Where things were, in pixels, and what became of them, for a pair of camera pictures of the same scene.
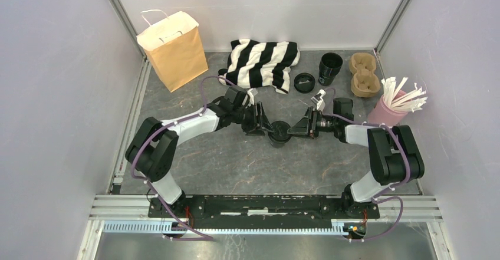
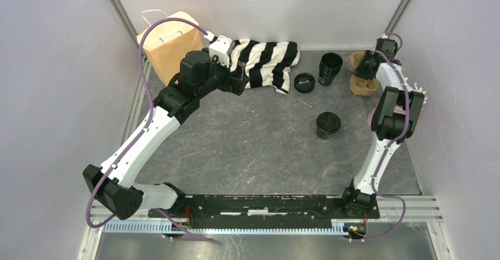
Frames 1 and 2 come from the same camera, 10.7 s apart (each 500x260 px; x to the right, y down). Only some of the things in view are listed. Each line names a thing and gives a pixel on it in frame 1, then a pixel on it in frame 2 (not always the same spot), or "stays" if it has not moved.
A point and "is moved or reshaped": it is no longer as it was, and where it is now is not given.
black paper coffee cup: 276,143 is moved or reshaped
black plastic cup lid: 280,131 is moved or reshaped
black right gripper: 307,125 → 359,71
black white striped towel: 252,63 stays
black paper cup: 330,64 stays
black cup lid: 304,82 stays
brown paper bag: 174,46 stays
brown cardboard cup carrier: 365,82 stays
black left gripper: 261,121 → 237,85
